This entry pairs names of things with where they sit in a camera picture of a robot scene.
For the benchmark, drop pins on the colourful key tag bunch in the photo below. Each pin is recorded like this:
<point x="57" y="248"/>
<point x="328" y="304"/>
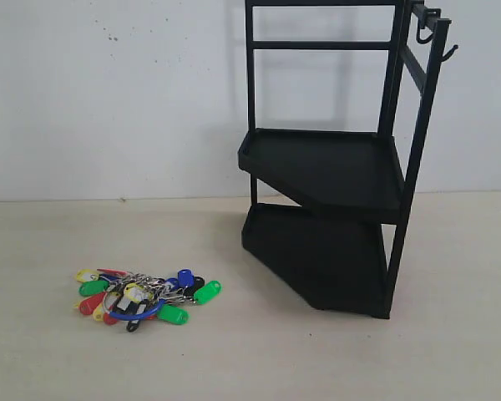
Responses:
<point x="113" y="296"/>

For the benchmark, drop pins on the black metal shelf rack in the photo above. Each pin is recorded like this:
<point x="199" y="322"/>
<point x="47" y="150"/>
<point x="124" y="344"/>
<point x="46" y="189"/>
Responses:
<point x="329" y="210"/>

